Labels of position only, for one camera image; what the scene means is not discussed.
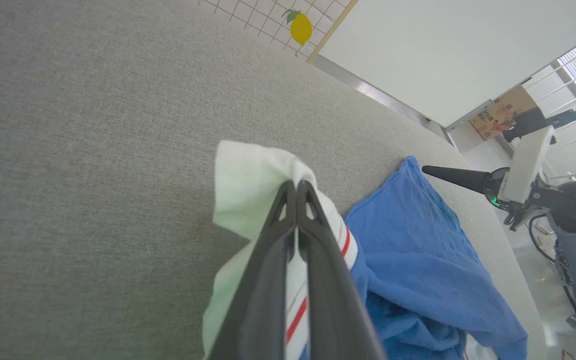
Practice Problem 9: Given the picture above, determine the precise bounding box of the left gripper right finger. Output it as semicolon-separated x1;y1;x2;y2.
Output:
295;180;387;360

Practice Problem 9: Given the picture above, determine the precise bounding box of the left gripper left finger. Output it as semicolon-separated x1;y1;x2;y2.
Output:
207;181;299;360

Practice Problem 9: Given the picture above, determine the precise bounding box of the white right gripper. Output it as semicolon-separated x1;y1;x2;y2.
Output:
421;126;555;232

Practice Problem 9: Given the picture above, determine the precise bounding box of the blue garment white red trim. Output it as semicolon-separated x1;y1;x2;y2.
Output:
202;140;529;360

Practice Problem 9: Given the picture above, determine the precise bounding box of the cardboard box red print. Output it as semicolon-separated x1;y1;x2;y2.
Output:
469;84;539;142

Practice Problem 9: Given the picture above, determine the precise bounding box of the grey fabric sofa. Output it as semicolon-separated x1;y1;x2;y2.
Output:
0;0;549;360

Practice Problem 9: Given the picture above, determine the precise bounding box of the lemon print grid panel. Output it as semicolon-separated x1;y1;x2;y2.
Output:
198;0;360;64

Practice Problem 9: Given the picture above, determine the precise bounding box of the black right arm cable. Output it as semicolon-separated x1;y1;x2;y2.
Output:
528;214;576;321

